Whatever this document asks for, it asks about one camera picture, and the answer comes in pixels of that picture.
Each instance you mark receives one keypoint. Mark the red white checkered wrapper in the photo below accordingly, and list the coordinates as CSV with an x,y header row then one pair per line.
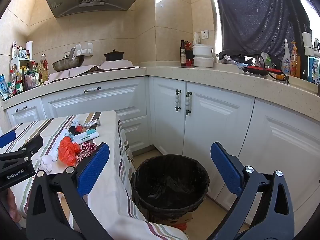
x,y
86,150

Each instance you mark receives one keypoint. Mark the blue carton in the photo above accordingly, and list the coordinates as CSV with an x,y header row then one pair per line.
x,y
313,70

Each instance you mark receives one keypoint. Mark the dark curtain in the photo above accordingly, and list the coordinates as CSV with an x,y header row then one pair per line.
x,y
262,17

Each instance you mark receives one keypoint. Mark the blue white packet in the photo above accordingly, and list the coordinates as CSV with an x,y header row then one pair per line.
x,y
4,87

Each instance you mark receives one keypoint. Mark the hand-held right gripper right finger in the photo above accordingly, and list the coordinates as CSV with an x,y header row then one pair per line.
x,y
226,170

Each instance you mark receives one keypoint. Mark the white spray bottle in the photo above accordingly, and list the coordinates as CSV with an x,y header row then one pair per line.
x,y
285,62

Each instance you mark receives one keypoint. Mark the white spice rack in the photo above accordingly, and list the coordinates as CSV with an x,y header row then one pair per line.
x,y
21,61

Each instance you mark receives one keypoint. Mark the red power strip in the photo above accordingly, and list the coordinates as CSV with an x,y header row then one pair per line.
x,y
263,70

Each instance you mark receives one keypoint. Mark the white lidded container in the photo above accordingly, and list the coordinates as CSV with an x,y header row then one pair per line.
x,y
203,62
202,50

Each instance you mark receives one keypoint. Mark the white box with teal print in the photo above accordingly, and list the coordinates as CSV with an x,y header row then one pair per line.
x,y
86,138

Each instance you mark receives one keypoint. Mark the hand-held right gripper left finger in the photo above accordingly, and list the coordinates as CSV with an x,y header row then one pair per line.
x,y
93,170

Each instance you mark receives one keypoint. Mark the small white teal tube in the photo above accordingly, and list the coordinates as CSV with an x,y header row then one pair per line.
x,y
89,132

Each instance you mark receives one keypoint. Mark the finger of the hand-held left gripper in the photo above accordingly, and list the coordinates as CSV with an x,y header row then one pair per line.
x,y
27,147
7,138

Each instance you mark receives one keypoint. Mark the beige stove cover cloth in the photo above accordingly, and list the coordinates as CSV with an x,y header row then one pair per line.
x,y
82,71

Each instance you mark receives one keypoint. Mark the crumpled silver foil wrapper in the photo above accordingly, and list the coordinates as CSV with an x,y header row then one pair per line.
x,y
92,123

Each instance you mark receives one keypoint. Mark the paper towel roll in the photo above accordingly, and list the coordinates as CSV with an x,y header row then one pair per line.
x,y
29,50

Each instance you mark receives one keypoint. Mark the cluster of seasoning bottles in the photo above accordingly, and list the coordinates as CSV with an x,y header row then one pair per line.
x,y
27,77

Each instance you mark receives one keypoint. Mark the person's left hand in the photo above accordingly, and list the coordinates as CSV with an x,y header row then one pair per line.
x,y
12,205

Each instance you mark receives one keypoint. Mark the white tissue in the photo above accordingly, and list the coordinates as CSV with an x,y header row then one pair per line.
x,y
45,163

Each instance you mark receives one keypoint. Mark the orange detergent bottle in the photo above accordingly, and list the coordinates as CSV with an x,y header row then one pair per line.
x,y
295,62

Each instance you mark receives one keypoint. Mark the striped tablecloth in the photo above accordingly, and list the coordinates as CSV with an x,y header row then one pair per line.
x,y
111,180

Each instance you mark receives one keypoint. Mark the dark glass sauce bottle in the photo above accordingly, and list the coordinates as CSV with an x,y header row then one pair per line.
x,y
183,55

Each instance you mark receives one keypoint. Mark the white double wall socket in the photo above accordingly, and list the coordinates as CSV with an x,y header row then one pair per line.
x,y
88,48

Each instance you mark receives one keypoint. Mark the yellow cooking oil bottle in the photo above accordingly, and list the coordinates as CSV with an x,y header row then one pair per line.
x,y
44,68

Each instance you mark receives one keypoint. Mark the white faucet filter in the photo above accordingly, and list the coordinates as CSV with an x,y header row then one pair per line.
x,y
307,43

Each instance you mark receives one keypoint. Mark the white plastic wrapper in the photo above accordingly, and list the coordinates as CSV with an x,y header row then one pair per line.
x,y
55,150

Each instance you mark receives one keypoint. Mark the white single wall socket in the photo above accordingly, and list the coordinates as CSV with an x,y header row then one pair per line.
x,y
204,34

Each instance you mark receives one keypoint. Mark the crumpled cloth on sill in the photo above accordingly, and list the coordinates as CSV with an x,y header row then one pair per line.
x,y
230,58

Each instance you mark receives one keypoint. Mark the orange plastic bag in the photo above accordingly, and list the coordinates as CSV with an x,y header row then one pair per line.
x,y
68,151

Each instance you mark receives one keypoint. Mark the trash bin with black bag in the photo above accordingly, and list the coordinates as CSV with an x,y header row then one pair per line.
x,y
170,180

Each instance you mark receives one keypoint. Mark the red black box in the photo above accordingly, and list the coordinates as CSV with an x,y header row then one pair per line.
x,y
190,59

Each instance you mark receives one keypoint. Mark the black lidded pot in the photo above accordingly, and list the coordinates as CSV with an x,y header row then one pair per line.
x,y
114,56

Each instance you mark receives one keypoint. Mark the small black red bottle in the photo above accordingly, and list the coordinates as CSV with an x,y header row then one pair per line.
x,y
75,129

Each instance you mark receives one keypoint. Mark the white blue toothpaste tube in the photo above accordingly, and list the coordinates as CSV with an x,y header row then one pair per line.
x,y
75,123

